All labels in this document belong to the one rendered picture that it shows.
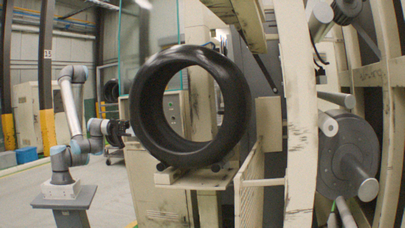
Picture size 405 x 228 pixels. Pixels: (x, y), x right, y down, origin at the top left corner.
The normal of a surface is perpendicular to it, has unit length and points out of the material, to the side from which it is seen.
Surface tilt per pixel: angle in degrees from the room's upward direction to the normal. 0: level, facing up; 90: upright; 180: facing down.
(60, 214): 90
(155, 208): 90
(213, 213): 90
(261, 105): 90
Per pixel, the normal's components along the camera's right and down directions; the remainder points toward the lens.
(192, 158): -0.22, 0.27
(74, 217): 0.20, 0.06
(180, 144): -0.20, -0.07
